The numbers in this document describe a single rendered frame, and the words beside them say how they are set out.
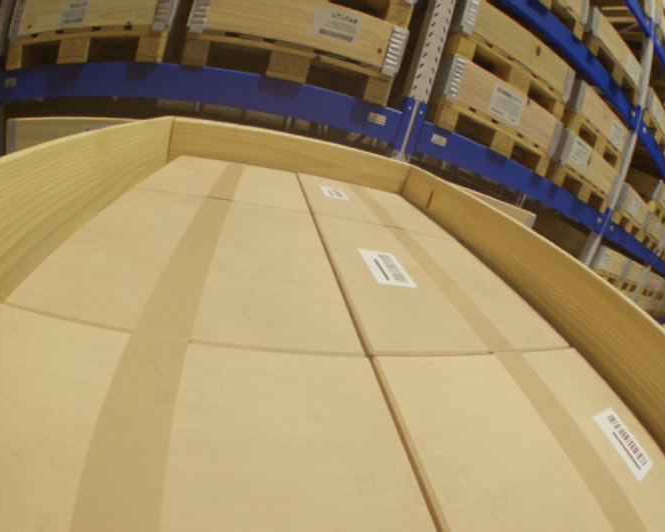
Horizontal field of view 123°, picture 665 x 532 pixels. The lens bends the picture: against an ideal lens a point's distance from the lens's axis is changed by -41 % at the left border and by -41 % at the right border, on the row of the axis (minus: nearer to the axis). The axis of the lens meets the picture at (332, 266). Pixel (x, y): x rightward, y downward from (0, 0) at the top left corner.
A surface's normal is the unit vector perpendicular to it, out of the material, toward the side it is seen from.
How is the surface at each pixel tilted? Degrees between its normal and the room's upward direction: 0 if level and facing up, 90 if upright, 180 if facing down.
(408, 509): 0
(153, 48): 90
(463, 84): 90
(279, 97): 90
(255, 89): 90
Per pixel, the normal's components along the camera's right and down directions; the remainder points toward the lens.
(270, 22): 0.20, 0.48
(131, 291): 0.25, -0.86
